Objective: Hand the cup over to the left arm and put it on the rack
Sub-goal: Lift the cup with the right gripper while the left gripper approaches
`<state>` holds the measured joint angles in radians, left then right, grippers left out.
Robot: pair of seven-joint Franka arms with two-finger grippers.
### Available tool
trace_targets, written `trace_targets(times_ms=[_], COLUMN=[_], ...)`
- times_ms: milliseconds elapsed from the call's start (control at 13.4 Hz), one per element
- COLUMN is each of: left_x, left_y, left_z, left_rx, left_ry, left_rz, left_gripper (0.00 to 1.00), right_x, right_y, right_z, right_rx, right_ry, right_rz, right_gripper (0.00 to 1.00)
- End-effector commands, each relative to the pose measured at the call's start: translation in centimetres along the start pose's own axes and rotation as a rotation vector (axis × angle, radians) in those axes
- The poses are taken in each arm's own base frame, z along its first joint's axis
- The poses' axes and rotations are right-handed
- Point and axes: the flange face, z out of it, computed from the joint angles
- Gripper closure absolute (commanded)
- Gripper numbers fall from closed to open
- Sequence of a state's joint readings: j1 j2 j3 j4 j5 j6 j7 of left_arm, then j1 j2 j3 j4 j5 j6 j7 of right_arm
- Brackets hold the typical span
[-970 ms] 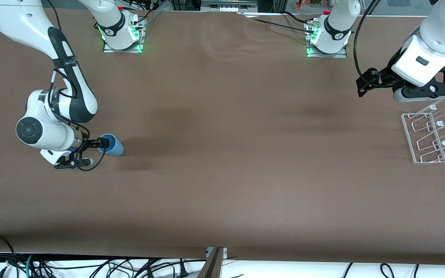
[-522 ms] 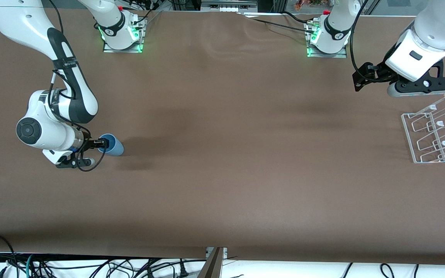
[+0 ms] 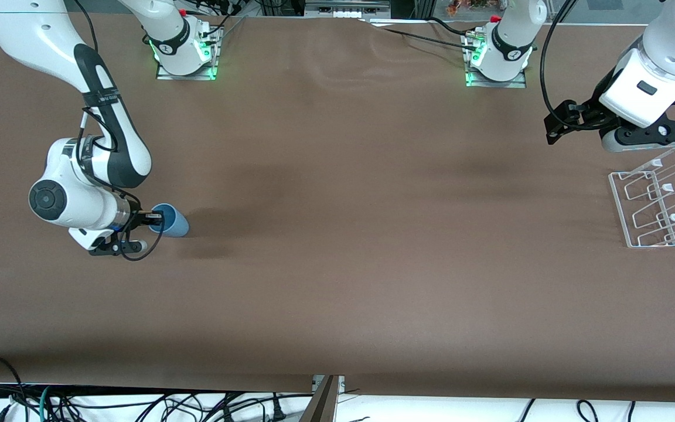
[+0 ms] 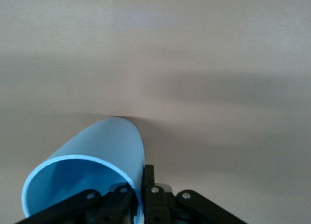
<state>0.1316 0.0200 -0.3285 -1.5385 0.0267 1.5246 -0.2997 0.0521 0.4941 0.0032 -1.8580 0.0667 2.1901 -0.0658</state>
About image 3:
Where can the orange colourful object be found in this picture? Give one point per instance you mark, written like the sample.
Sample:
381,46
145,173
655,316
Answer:
472,6

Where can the grey device with white sockets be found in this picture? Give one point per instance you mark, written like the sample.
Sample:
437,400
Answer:
346,9

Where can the wooden table leg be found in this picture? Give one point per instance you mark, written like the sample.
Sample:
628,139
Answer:
323,404

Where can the small metal bracket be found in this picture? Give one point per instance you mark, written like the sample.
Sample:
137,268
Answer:
340,384

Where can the black power plug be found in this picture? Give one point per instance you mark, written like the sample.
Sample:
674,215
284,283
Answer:
278,410

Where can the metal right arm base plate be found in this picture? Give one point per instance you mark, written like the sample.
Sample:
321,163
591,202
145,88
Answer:
215,58

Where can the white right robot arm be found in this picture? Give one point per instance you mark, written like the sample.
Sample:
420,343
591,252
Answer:
109,135

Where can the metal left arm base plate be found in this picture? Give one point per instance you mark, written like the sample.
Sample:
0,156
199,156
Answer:
513,85

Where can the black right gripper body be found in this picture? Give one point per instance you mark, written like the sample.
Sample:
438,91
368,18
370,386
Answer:
136,220

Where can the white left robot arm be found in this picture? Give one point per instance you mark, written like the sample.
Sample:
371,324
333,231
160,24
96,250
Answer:
671,41

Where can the blue plastic cup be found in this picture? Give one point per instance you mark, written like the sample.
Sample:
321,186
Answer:
176,225

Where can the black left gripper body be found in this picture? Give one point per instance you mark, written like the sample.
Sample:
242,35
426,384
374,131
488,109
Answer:
588,114

